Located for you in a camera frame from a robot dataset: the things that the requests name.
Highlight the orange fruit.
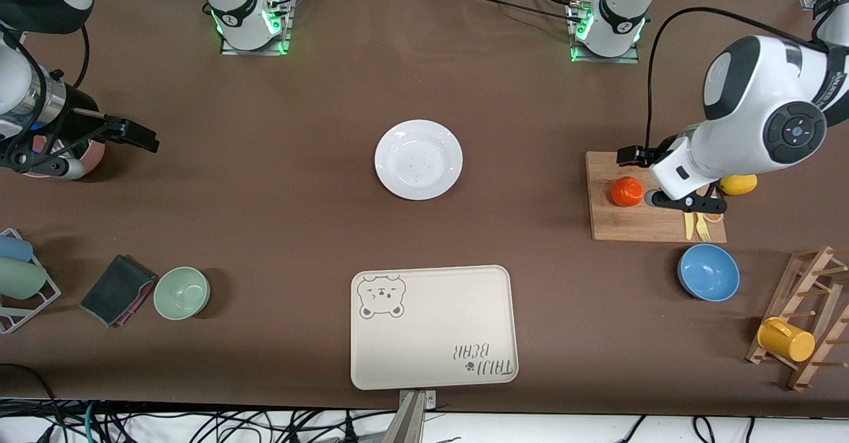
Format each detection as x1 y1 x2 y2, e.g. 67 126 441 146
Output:
610 176 645 208

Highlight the white round plate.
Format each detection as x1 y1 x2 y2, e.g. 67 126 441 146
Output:
375 119 464 201

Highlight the pink bowl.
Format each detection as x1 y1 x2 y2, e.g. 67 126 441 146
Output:
20 135 107 178

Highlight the wooden cutting board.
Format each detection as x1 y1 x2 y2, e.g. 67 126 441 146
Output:
585 151 728 243

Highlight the yellow lemon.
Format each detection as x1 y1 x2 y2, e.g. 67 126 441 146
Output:
720 174 758 196

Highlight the blue bowl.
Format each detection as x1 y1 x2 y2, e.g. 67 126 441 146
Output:
677 243 740 302

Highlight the blue cup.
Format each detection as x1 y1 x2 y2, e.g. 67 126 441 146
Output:
0 235 34 263

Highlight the dark grey folded cloth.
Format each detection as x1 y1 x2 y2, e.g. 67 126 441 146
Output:
80 255 158 328

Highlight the pale green bowl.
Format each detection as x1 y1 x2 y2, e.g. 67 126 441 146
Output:
153 267 211 321

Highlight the pale green cup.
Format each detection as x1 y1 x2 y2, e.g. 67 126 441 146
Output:
0 257 48 300

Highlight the yellow mug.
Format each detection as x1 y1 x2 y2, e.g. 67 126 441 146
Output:
757 317 816 363

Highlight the wooden mug rack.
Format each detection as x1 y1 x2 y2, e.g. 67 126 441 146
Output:
746 245 849 392

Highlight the beige tray with bear print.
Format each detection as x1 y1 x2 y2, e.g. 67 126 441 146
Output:
350 265 519 391

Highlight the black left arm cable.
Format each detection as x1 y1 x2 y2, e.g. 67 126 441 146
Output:
645 7 830 153

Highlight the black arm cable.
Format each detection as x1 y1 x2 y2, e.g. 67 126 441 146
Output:
0 24 92 165
645 7 830 153

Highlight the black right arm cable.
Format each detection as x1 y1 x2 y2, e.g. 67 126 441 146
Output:
0 24 92 165

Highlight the white wire rack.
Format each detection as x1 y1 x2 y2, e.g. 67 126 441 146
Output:
0 228 62 335

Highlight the green floor cable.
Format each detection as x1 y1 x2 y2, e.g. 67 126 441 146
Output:
81 400 101 443

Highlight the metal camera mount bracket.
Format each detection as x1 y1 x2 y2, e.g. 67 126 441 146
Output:
381 390 438 443

